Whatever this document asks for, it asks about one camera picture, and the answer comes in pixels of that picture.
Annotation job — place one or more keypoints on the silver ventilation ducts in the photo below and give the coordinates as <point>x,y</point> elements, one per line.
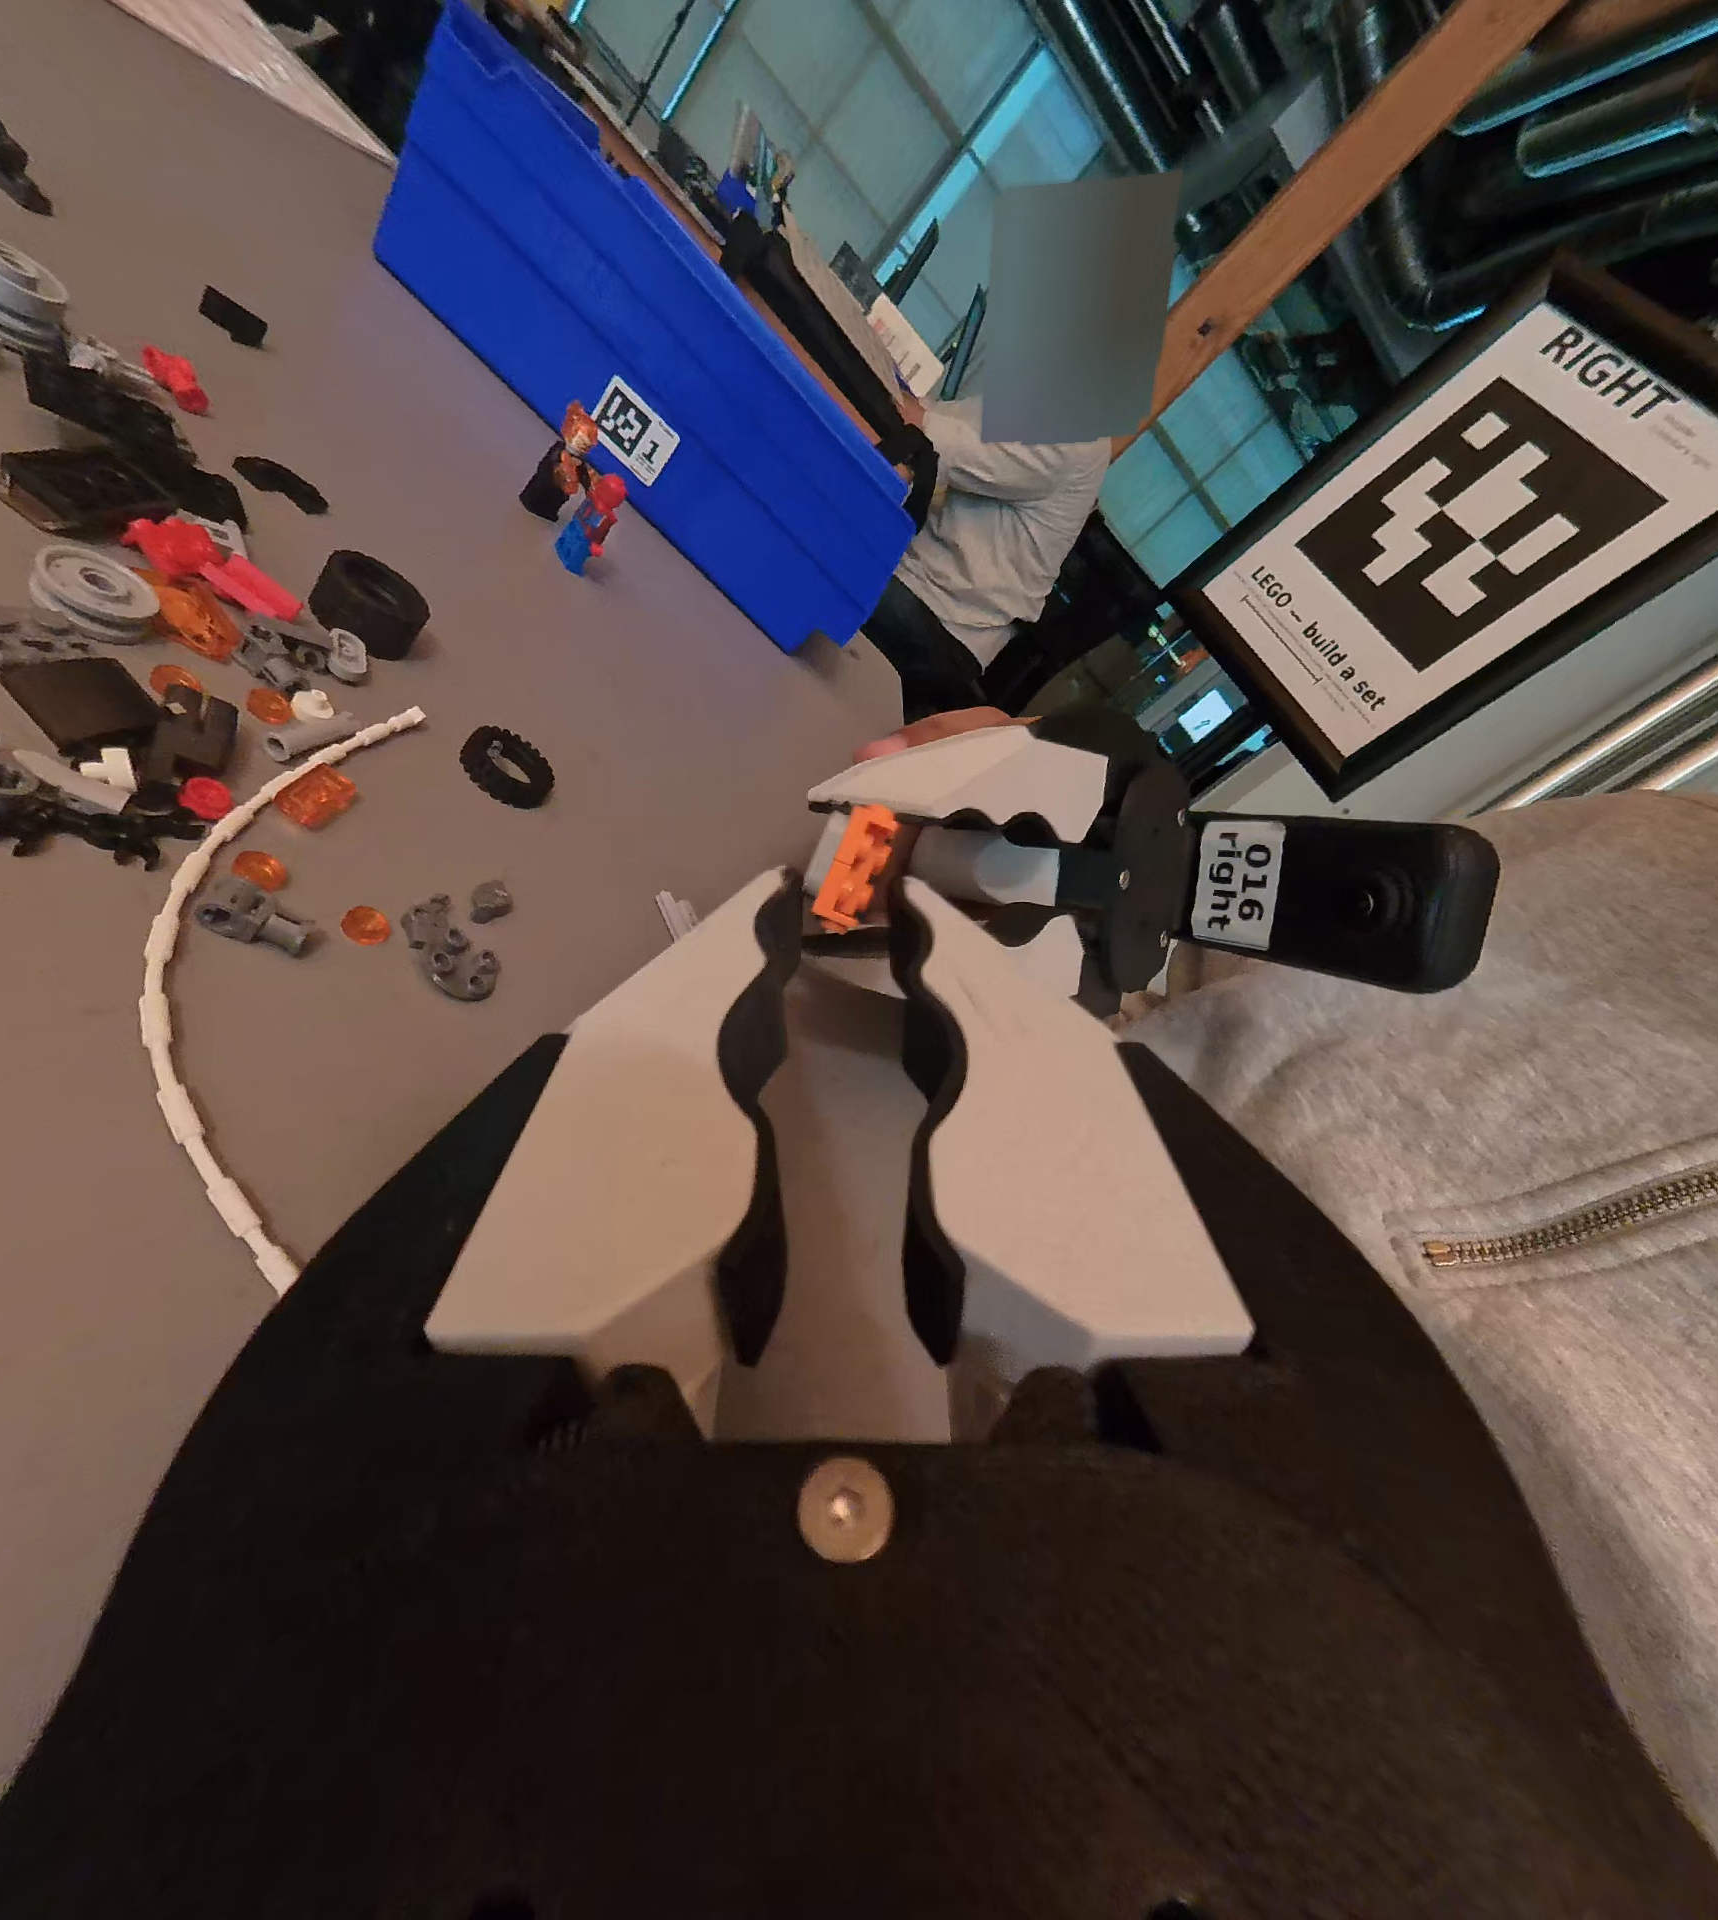
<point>1621,136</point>

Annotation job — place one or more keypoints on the small black lego piece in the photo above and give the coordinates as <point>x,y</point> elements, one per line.
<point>236,310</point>

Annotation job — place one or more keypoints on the wide black lego tyre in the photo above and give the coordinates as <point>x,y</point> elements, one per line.
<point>397,615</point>

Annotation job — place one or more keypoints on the wooden ceiling beam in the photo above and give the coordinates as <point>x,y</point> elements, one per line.
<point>1324,197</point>

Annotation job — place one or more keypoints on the person's right hand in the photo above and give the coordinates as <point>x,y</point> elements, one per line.
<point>935,732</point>

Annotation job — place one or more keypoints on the orange and grey lego assembly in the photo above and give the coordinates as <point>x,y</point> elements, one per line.
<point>861,870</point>

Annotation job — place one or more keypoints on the metal railing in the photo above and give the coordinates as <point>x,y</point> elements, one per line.
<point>1701,703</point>

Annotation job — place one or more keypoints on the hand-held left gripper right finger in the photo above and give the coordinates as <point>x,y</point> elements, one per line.
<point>1086,1168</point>

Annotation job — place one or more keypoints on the flame-headed lego minifigure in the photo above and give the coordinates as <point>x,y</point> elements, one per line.
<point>549,479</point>

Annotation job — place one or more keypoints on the thin black lego tyre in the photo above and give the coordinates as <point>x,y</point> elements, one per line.
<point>471,765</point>

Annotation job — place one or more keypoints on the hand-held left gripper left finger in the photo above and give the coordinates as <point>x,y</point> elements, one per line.
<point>590,1187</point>

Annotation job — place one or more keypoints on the pile of lego pieces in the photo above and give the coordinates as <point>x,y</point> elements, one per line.
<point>90,495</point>

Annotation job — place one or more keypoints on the blue plastic bin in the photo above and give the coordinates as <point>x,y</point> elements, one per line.
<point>575,255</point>

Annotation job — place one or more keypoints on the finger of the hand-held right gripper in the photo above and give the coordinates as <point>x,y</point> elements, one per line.
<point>992,879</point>
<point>980,777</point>

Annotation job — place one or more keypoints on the red and blue lego minifigure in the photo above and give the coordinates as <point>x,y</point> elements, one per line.
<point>596,520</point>

